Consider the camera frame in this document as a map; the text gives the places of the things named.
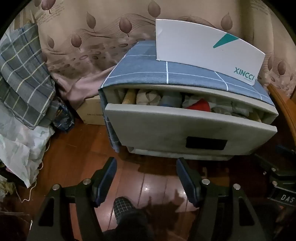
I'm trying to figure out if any brown cardboard box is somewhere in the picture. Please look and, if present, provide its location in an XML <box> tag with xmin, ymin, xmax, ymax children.
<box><xmin>76</xmin><ymin>96</ymin><xmax>105</xmax><ymax>126</ymax></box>

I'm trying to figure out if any white printed cloth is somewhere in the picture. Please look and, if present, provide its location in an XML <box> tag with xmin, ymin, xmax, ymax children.
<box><xmin>0</xmin><ymin>102</ymin><xmax>55</xmax><ymax>188</ymax></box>

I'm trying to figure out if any red underwear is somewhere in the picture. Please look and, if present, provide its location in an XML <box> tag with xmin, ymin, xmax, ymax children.
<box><xmin>186</xmin><ymin>98</ymin><xmax>211</xmax><ymax>110</ymax></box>

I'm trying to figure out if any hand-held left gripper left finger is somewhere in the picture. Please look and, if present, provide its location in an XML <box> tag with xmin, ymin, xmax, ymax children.
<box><xmin>28</xmin><ymin>157</ymin><xmax>117</xmax><ymax>241</ymax></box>

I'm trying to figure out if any beige underwear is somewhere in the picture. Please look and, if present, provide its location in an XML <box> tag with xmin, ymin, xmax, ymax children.
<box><xmin>136</xmin><ymin>89</ymin><xmax>161</xmax><ymax>106</ymax></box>

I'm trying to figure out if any person's dark trouser leg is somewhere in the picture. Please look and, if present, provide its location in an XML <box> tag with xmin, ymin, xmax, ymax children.
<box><xmin>102</xmin><ymin>209</ymin><xmax>152</xmax><ymax>241</ymax></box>

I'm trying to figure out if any white cardboard box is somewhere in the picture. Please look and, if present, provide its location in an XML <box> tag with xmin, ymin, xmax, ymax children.
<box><xmin>155</xmin><ymin>19</ymin><xmax>266</xmax><ymax>86</ymax></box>

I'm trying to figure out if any plaid slipper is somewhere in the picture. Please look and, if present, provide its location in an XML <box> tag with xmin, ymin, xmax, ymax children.
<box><xmin>113</xmin><ymin>197</ymin><xmax>136</xmax><ymax>225</ymax></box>

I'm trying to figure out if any grey plaid blanket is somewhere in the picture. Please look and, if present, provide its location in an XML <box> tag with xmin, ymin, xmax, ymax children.
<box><xmin>0</xmin><ymin>22</ymin><xmax>60</xmax><ymax>129</ymax></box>

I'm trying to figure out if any dark blue packet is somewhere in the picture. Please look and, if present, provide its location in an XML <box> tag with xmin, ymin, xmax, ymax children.
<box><xmin>52</xmin><ymin>102</ymin><xmax>74</xmax><ymax>132</ymax></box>

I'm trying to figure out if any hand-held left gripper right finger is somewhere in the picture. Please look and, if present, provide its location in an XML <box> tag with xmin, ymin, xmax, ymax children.
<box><xmin>176</xmin><ymin>158</ymin><xmax>266</xmax><ymax>241</ymax></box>

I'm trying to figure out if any pale grey underwear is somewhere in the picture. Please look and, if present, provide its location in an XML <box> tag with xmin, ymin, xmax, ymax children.
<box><xmin>211</xmin><ymin>105</ymin><xmax>233</xmax><ymax>115</ymax></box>

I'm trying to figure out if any leaf print curtain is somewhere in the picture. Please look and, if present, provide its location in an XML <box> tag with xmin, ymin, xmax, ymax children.
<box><xmin>5</xmin><ymin>0</ymin><xmax>296</xmax><ymax>109</ymax></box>

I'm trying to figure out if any blue checked cloth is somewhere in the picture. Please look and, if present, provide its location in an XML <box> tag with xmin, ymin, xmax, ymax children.
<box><xmin>98</xmin><ymin>40</ymin><xmax>275</xmax><ymax>153</ymax></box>

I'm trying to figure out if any grey nightstand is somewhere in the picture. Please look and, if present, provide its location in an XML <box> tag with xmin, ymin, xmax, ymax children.
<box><xmin>98</xmin><ymin>40</ymin><xmax>279</xmax><ymax>162</ymax></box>

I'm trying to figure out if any grey wooden drawer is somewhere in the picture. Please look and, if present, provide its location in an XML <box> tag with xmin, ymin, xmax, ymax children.
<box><xmin>105</xmin><ymin>88</ymin><xmax>278</xmax><ymax>160</ymax></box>

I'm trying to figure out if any light blue underwear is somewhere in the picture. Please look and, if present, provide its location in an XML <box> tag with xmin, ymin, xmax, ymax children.
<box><xmin>161</xmin><ymin>93</ymin><xmax>182</xmax><ymax>107</ymax></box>

